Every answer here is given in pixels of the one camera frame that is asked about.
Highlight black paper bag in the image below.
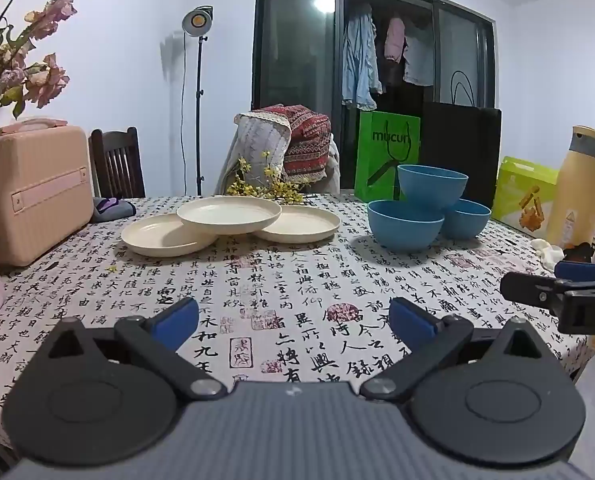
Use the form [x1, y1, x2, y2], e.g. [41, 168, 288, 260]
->
[420, 71, 502, 211]

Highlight yellow flower branch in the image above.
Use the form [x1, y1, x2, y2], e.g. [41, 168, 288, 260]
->
[226, 150, 318, 206]

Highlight grey purple pouch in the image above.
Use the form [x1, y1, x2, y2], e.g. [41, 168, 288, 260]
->
[90, 196, 137, 224]

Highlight green paper bag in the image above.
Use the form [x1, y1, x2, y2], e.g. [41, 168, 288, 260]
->
[354, 110, 423, 204]

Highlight cream yellow bottle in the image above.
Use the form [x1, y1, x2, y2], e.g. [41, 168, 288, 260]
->
[546, 125, 595, 250]

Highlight yellow-green snack box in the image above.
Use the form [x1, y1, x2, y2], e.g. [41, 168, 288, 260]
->
[491, 156, 561, 235]

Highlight light blue hanging shirt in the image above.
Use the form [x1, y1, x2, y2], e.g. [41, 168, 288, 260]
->
[341, 5, 383, 111]

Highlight red patterned blanket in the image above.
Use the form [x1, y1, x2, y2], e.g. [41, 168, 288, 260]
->
[251, 104, 333, 186]

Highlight dried pink flower bouquet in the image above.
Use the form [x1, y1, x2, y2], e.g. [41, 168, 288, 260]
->
[0, 0, 78, 133]

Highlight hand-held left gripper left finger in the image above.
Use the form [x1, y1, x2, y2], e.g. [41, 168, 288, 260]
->
[40, 296, 228, 403]

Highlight blue bowl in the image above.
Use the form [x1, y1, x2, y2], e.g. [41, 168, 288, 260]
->
[367, 200, 445, 253]
[440, 199, 491, 241]
[396, 164, 469, 211]

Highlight dark wooden chair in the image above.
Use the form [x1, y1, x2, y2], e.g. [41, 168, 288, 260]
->
[88, 127, 146, 200]

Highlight white hanging shirt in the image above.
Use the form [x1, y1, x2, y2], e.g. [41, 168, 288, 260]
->
[402, 22, 435, 87]

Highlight black framed glass door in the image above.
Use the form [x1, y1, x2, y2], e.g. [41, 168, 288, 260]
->
[251, 0, 497, 196]

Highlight pink hard-shell case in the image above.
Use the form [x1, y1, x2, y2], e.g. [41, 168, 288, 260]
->
[0, 117, 94, 267]

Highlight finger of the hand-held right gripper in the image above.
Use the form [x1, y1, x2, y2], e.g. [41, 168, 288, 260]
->
[500, 271, 585, 307]
[554, 259, 595, 286]

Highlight pink hanging jacket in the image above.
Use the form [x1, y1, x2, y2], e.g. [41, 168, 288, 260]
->
[383, 17, 409, 65]

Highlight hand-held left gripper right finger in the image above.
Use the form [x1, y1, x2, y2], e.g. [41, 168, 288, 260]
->
[360, 296, 548, 403]

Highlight white crumpled cloth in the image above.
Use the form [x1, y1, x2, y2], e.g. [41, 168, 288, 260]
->
[530, 239, 565, 272]

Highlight studio lamp on stand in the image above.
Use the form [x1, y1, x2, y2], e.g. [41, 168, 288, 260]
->
[181, 5, 214, 196]

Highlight white quilted cloth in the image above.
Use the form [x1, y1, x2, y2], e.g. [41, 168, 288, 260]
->
[216, 111, 293, 196]

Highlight cream plate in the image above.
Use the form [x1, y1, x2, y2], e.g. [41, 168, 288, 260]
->
[121, 214, 218, 257]
[177, 196, 283, 236]
[252, 205, 341, 244]

